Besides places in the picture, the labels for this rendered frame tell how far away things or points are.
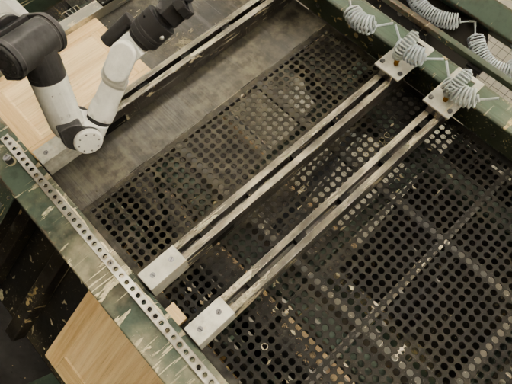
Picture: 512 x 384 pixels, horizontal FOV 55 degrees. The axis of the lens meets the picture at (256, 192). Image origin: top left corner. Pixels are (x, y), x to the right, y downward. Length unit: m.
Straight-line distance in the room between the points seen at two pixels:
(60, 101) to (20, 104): 0.55
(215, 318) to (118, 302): 0.27
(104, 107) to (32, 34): 0.26
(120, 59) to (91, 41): 0.65
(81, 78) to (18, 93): 0.21
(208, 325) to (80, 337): 0.67
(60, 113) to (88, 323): 0.80
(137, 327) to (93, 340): 0.48
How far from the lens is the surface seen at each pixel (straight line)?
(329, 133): 1.56
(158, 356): 1.37
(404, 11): 1.66
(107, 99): 1.37
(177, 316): 1.41
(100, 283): 1.45
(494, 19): 2.17
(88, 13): 2.01
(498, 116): 1.72
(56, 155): 1.63
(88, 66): 1.88
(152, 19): 1.29
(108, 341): 1.81
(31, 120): 1.81
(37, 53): 1.24
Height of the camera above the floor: 1.70
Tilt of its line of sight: 18 degrees down
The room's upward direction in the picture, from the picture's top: 37 degrees clockwise
